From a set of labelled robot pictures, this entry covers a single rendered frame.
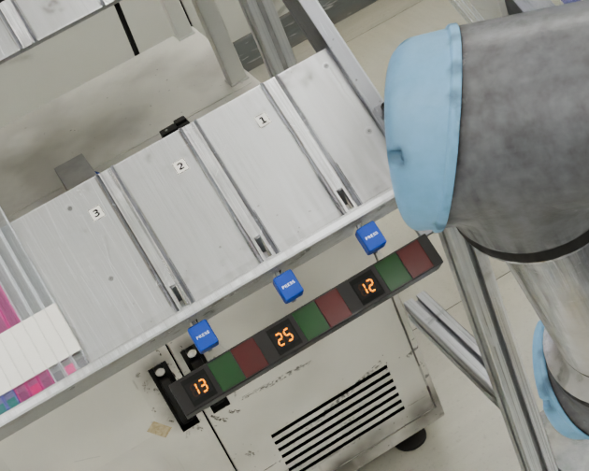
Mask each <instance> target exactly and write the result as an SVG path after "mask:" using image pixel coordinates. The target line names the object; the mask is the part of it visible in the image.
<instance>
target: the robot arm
mask: <svg viewBox="0 0 589 471"><path fill-rule="evenodd" d="M384 125H385V139H386V149H387V158H388V165H389V171H390V177H391V181H392V186H393V191H394V195H395V200H396V204H397V207H398V210H399V212H400V215H401V217H402V219H403V220H404V222H405V223H406V225H407V226H408V227H410V228H411V229H413V230H416V231H427V230H432V231H433V232H434V233H440V232H443V231H444V229H445V228H451V227H456V228H457V230H458V231H459V233H460V234H461V235H462V236H463V238H464V239H465V240H466V241H467V242H468V243H469V244H470V245H471V246H472V247H474V248H475V249H476V250H478V251H480V252H481V253H483V254H485V255H487V256H489V257H491V258H494V259H497V260H499V261H502V262H506V264H507V266H508V267H509V269H510V271H511V273H512V274H513V275H514V277H515V279H516V280H517V282H518V284H519V285H520V287H521V288H522V290H523V292H524V294H525V296H526V297H527V299H528V301H529V302H530V304H531V306H532V307H533V308H534V310H535V311H536V313H537V315H538V316H539V319H540V321H538V323H537V325H536V328H535V331H534V335H533V344H532V360H533V369H534V376H535V381H536V386H537V390H538V394H539V398H540V399H542V401H543V409H544V412H545V414H546V416H547V418H548V420H549V421H550V423H551V424H552V426H553V427H554V429H555V430H556V431H557V432H558V433H560V434H561V435H563V436H565V437H567V438H571V439H588V440H589V0H581V1H577V2H573V3H568V4H564V5H559V6H554V7H546V8H541V9H536V10H531V11H526V12H522V13H517V14H513V15H509V16H504V17H499V18H494V19H490V20H485V21H476V22H472V23H467V24H462V25H458V23H456V22H454V23H449V24H448V25H447V26H446V27H445V29H441V30H437V31H434V32H430V33H426V34H422V35H418V36H412V37H410V38H407V39H406V40H404V41H403V42H402V43H400V44H399V46H398V47H397V48H396V50H395V51H394V52H393V54H392V56H391V58H390V61H389V64H388V67H387V72H386V80H385V90H384Z"/></svg>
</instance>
